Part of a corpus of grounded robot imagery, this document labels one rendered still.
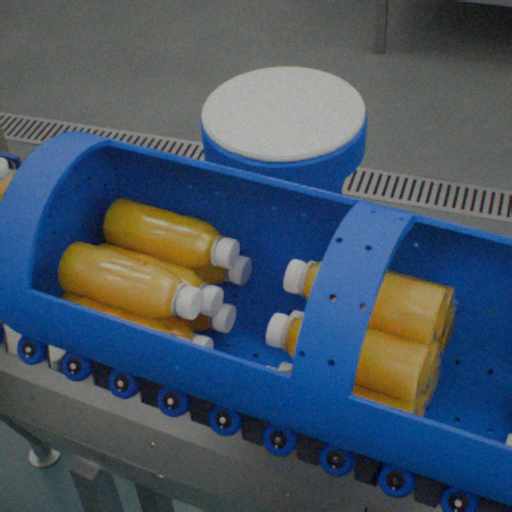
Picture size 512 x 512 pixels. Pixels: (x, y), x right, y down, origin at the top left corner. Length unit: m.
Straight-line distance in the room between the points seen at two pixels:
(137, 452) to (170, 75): 2.57
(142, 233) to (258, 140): 0.34
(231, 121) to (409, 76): 2.17
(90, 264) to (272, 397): 0.29
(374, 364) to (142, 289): 0.29
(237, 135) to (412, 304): 0.57
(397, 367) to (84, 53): 3.09
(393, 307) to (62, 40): 3.21
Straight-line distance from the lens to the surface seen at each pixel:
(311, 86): 1.51
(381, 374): 0.92
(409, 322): 0.93
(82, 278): 1.05
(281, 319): 0.97
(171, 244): 1.09
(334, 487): 1.07
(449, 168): 3.05
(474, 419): 1.10
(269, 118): 1.43
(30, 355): 1.20
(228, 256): 1.07
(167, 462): 1.18
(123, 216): 1.12
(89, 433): 1.23
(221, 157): 1.39
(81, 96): 3.55
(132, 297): 1.02
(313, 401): 0.90
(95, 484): 1.48
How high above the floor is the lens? 1.83
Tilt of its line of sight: 43 degrees down
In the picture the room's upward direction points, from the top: 4 degrees counter-clockwise
